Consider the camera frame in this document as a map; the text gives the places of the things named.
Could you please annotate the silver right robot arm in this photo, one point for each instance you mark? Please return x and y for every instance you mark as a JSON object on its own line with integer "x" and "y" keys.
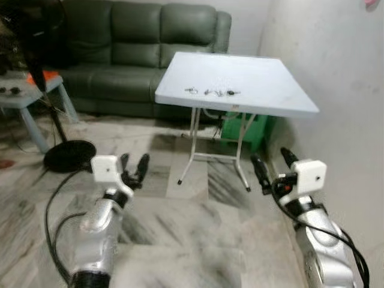
{"x": 324, "y": 240}

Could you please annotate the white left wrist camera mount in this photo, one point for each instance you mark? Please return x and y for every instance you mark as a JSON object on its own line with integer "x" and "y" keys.
{"x": 107, "y": 168}

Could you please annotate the green plastic crate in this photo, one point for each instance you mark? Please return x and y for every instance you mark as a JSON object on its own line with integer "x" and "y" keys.
{"x": 255, "y": 129}

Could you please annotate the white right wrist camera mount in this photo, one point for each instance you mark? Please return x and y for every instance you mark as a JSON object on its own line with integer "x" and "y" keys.
{"x": 311, "y": 175}

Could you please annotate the white folding table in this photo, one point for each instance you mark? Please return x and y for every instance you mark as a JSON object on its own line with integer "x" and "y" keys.
{"x": 240, "y": 75}

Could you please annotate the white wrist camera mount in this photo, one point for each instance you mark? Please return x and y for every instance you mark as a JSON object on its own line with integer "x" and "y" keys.
{"x": 311, "y": 175}
{"x": 107, "y": 168}

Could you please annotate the orange flat object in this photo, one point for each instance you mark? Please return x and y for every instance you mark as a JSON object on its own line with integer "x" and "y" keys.
{"x": 51, "y": 75}

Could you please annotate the dark green leather sofa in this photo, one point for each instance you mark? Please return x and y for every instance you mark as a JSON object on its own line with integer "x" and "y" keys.
{"x": 132, "y": 36}

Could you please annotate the pink wall object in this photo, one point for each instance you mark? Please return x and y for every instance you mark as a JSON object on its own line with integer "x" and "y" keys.
{"x": 371, "y": 3}

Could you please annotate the black pedestal fan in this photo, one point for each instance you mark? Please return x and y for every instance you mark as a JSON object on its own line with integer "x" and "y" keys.
{"x": 69, "y": 156}

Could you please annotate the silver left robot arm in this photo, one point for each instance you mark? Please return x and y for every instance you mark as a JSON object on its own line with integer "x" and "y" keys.
{"x": 99, "y": 231}

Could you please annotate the small black object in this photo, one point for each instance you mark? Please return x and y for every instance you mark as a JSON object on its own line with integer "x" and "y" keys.
{"x": 12, "y": 91}

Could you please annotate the small silver key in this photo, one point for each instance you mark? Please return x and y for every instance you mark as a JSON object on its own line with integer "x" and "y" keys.
{"x": 191, "y": 91}

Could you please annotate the grey side table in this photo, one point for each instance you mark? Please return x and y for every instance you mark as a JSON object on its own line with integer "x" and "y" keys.
{"x": 18, "y": 99}

